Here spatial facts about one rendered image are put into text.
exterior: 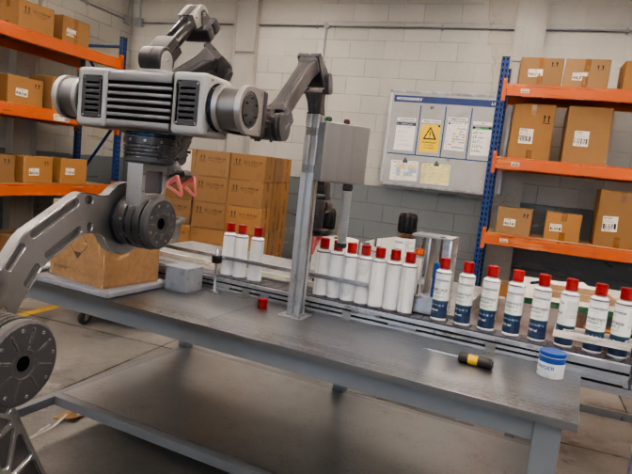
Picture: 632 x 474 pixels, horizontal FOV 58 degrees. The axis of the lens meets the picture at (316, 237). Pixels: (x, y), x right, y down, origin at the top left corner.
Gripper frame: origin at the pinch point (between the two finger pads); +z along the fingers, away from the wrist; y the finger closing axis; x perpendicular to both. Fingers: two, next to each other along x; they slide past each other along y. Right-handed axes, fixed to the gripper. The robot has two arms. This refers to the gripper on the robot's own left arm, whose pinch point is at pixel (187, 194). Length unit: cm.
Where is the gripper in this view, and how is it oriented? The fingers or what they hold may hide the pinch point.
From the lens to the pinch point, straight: 224.8
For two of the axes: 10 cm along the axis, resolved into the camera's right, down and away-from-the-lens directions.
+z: 5.1, 8.5, -1.2
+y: 3.2, -0.6, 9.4
